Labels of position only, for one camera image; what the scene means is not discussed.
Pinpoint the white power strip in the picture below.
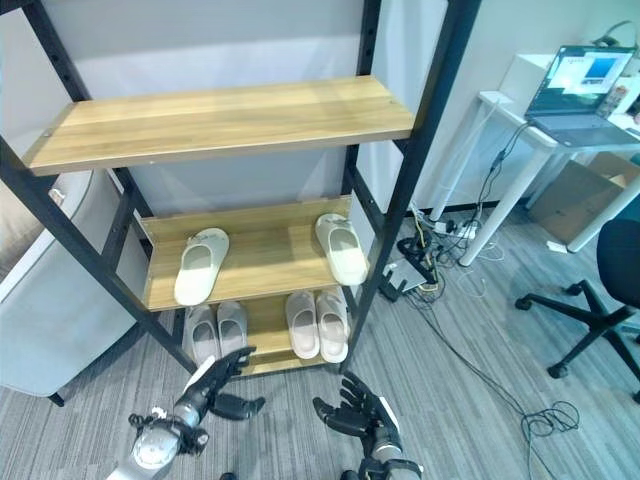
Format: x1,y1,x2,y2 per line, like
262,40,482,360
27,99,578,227
432,220,480,239

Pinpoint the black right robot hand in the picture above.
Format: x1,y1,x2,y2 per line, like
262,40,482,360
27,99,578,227
312,373,404,451

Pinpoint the black floor cable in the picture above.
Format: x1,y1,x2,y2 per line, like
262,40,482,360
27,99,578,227
369,279,581,480

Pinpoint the black office chair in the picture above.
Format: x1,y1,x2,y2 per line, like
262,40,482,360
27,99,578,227
515,217,640,380

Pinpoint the beige slipper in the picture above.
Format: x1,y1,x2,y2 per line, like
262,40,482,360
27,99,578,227
314,290,351,364
285,291,322,360

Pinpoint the low wooden shelf board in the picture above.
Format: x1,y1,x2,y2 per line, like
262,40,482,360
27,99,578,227
219,287,351,377

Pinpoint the white desk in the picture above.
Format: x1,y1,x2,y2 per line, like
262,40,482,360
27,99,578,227
429,90,640,267

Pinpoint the long wooden shelf board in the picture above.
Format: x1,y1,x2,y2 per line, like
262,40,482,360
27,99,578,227
23,75,417,176

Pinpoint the black hanging cable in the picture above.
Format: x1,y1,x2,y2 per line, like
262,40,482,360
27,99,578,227
469,122,531,236

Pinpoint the grey laptop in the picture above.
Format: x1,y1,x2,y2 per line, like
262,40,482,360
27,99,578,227
524,44,640,147

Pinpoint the grey upholstered sofa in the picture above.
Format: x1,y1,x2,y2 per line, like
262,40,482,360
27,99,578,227
0,169,151,407

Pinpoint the cardboard box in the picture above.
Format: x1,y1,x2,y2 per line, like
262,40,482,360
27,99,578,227
528,152,640,245

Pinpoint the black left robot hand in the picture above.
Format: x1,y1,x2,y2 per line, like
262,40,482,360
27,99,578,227
183,345,267,421

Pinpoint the grey slipper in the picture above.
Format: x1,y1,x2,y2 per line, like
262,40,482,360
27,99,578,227
183,305,222,369
216,301,250,357

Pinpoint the cream white slipper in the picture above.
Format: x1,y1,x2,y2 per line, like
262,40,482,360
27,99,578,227
173,227,231,307
314,212,370,287

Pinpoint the black metal shoe rack frame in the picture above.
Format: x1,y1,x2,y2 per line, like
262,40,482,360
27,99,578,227
0,0,484,389

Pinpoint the white partition board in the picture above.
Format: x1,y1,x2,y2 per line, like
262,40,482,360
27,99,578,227
38,0,381,219

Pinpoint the grey flat device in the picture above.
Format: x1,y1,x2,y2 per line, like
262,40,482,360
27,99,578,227
387,258,435,294

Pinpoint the wooden shelf board with lip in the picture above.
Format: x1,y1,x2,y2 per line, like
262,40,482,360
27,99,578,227
140,195,371,313

